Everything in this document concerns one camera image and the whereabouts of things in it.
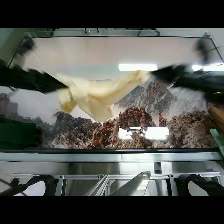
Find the cream T-shirt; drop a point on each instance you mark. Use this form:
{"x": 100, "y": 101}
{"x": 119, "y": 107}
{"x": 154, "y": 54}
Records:
{"x": 96, "y": 100}

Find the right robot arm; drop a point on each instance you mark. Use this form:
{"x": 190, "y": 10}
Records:
{"x": 190, "y": 80}

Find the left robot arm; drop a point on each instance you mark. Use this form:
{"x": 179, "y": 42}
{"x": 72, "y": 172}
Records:
{"x": 30, "y": 80}

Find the brown garment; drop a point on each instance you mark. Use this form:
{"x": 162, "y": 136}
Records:
{"x": 217, "y": 115}

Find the silver frame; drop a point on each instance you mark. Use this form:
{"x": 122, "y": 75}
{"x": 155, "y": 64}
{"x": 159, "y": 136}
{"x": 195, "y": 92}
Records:
{"x": 100, "y": 156}

